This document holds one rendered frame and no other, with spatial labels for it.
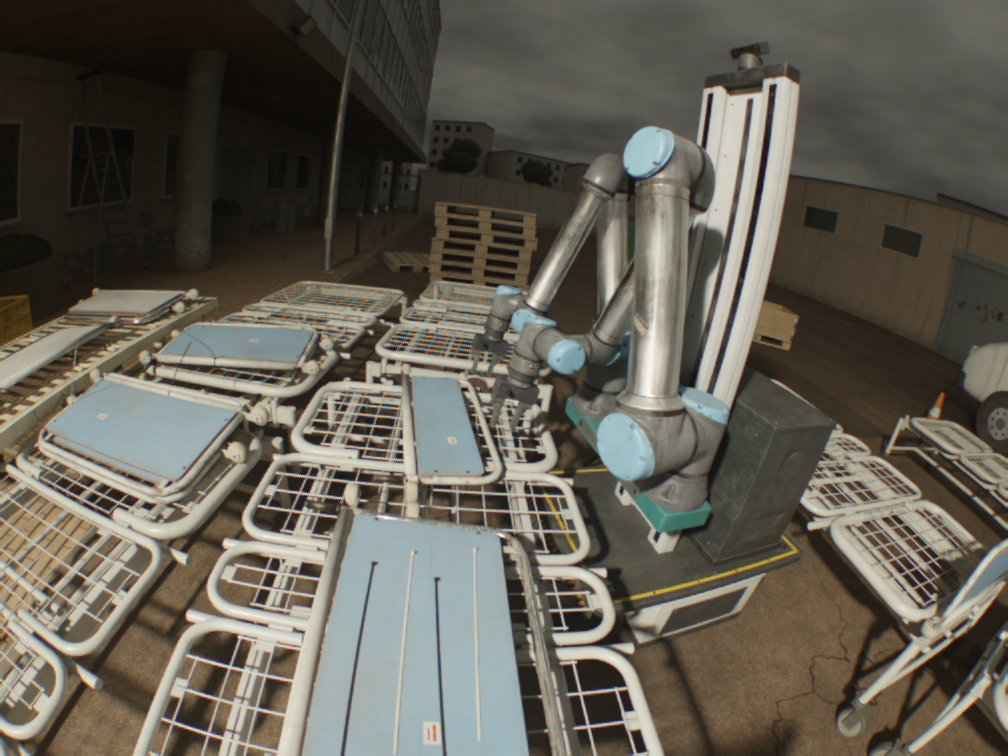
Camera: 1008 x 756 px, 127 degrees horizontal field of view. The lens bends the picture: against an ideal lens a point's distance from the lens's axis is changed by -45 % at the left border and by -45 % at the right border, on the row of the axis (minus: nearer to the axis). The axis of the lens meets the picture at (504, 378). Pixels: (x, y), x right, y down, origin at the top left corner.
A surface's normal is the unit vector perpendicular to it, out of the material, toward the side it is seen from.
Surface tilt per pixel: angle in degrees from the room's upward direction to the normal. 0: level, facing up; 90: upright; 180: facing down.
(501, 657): 5
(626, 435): 95
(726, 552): 90
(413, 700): 5
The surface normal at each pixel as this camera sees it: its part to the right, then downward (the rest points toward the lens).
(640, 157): -0.85, -0.05
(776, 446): 0.25, 0.40
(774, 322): -0.26, 0.33
